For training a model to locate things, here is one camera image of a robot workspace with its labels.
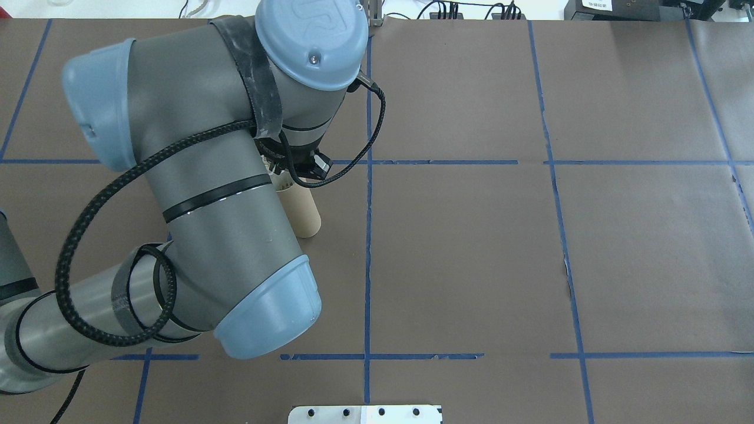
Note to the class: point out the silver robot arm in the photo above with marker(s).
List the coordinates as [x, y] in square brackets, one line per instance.
[224, 235]

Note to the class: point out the brown cardboard tube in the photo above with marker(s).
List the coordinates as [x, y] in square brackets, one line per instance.
[303, 215]

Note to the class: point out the black power plug cluster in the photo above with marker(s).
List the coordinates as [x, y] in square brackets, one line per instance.
[508, 12]
[445, 12]

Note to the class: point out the black box with white label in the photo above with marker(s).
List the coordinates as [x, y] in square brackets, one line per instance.
[612, 9]

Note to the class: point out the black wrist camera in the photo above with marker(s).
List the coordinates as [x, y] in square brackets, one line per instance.
[321, 165]

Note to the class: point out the grey metal frame post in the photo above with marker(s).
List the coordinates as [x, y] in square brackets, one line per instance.
[377, 15]

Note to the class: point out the white metal base plate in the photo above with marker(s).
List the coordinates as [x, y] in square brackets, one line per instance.
[365, 415]

